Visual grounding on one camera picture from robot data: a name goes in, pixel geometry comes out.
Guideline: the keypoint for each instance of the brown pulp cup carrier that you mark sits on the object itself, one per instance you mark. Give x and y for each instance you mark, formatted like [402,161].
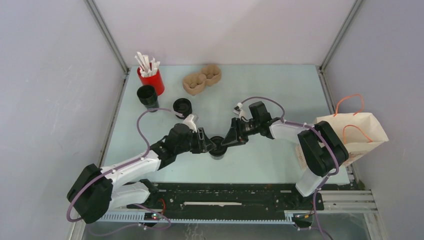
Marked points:
[208,76]

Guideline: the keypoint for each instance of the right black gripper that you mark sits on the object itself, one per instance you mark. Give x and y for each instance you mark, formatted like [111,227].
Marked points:
[231,137]

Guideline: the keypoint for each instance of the stack of black lids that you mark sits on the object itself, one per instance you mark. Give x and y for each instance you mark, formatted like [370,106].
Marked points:
[182,106]

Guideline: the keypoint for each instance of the beige paper bag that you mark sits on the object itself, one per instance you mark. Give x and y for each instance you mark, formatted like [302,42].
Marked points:
[360,132]

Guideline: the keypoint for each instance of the black plastic cup lid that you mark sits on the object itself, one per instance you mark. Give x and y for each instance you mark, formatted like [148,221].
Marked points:
[218,147]

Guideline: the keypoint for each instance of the black paper coffee cup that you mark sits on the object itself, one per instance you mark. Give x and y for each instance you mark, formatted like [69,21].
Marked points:
[217,156]

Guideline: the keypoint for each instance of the stack of black cups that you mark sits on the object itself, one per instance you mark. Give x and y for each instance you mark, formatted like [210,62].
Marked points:
[148,97]

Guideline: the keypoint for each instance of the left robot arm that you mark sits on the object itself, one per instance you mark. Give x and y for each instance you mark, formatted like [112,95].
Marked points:
[97,190]

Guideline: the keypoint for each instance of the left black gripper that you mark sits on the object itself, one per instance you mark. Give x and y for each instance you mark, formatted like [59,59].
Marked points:
[203,145]

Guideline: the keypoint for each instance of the red cylindrical holder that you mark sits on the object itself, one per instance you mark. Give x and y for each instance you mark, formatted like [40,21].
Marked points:
[155,81]

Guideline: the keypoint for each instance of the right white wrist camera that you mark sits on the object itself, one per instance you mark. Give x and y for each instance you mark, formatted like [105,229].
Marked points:
[239,111]

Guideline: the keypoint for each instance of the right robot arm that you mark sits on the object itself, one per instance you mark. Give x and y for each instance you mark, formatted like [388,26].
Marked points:
[322,149]

